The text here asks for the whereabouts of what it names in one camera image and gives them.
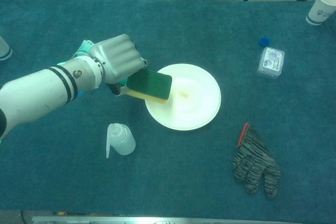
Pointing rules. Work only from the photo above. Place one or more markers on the aluminium frame rail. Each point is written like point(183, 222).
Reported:
point(157, 220)

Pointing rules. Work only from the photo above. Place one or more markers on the green yellow sponge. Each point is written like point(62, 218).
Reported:
point(152, 82)

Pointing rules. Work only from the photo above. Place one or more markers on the clear plastic lidded box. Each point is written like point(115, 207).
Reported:
point(270, 64)

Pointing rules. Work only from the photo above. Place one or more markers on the grey striped work glove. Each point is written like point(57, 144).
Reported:
point(252, 161)

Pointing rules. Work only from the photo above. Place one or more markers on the clear plastic squeeze bottle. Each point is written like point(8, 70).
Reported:
point(123, 141)

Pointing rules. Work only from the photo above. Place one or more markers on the blue bottle cap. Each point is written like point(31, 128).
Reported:
point(264, 41)

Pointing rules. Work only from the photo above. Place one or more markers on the teal wet wipes pack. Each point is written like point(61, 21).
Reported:
point(84, 47)

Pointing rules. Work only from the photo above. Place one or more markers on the white round plate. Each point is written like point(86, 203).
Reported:
point(194, 108)

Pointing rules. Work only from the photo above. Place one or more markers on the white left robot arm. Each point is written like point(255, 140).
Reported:
point(39, 93)

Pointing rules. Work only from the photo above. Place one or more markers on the teal table cloth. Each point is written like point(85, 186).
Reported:
point(183, 176)

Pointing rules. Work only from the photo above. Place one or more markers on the white paper cup blue print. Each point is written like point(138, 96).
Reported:
point(321, 9)

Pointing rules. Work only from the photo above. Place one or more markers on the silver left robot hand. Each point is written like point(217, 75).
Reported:
point(118, 56)

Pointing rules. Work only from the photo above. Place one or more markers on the white paper cup blue rim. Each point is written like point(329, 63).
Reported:
point(4, 49)

